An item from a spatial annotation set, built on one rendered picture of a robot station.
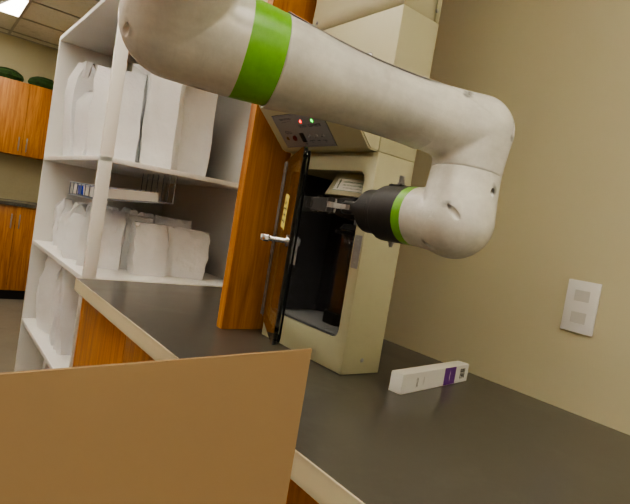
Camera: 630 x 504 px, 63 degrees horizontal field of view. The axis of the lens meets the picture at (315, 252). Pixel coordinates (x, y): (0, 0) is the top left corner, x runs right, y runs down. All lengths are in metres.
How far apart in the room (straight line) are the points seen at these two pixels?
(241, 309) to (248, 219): 0.24
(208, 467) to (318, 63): 0.50
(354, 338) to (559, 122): 0.70
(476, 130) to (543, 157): 0.64
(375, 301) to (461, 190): 0.46
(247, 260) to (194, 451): 1.14
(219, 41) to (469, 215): 0.38
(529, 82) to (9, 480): 1.37
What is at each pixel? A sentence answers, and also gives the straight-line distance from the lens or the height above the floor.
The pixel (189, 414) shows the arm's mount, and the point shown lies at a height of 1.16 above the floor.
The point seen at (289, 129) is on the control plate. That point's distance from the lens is 1.23.
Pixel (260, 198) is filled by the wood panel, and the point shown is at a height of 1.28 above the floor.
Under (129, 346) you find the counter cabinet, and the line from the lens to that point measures 1.41.
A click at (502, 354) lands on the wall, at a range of 1.36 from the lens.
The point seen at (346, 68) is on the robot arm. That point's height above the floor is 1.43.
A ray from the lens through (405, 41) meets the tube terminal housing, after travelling 1.15.
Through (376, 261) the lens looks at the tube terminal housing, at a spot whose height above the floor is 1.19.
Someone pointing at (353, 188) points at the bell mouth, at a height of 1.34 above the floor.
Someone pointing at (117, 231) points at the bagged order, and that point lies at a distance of 2.24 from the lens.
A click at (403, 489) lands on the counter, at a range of 0.70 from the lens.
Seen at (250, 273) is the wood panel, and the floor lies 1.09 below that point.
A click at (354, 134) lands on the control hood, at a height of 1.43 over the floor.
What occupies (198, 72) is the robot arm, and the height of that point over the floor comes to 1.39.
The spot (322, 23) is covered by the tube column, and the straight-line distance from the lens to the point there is 1.37.
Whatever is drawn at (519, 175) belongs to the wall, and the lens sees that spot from 1.38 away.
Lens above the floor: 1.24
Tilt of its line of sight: 3 degrees down
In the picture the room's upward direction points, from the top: 9 degrees clockwise
